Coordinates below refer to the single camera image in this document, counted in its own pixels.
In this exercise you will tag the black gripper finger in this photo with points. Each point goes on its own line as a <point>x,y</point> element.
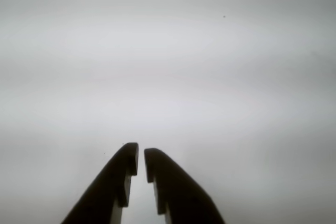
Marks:
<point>110,187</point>
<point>181,195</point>

